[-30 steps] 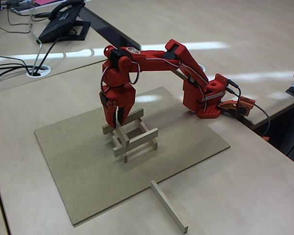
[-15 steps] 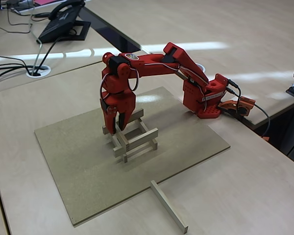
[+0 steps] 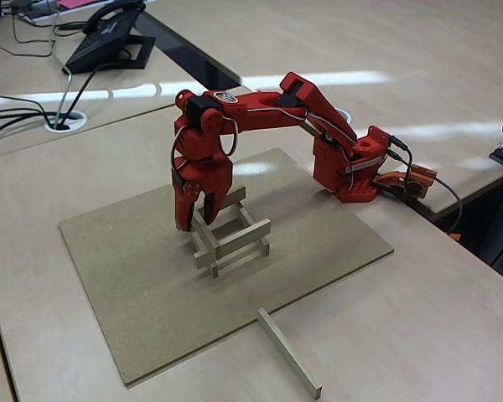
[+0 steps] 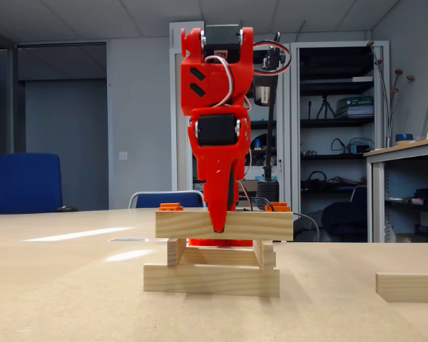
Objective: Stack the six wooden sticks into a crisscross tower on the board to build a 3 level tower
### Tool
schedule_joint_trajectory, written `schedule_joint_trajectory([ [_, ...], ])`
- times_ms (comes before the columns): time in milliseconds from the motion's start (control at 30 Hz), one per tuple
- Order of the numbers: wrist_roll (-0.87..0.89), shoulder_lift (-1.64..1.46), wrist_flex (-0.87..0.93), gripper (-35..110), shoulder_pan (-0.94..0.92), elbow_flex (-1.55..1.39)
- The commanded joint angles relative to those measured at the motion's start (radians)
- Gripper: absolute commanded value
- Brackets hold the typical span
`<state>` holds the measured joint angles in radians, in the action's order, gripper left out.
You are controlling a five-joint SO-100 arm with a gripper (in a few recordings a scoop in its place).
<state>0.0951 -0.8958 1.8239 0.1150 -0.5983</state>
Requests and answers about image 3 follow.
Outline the brown fibreboard panel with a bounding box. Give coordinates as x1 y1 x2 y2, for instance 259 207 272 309
58 147 396 389

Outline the thin dark cable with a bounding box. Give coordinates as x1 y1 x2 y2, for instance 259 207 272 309
0 16 64 59

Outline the black power cable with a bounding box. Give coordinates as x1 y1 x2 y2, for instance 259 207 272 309
386 136 414 188

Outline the wooden stick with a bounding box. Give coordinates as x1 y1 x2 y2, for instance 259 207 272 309
192 186 247 219
190 211 224 263
234 203 271 257
193 218 272 270
257 307 324 399
188 234 220 280

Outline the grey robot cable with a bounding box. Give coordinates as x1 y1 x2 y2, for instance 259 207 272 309
431 178 464 238

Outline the orange table clamp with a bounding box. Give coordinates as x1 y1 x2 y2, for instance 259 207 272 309
371 164 439 201

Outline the pink paper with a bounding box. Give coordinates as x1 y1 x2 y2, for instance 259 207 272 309
57 0 100 10

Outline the light grey cable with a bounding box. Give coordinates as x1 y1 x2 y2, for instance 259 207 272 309
48 0 75 129

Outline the black phone handset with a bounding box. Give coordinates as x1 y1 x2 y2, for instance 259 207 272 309
81 0 147 37

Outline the black desk phone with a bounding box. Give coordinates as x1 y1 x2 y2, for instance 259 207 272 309
64 8 157 75

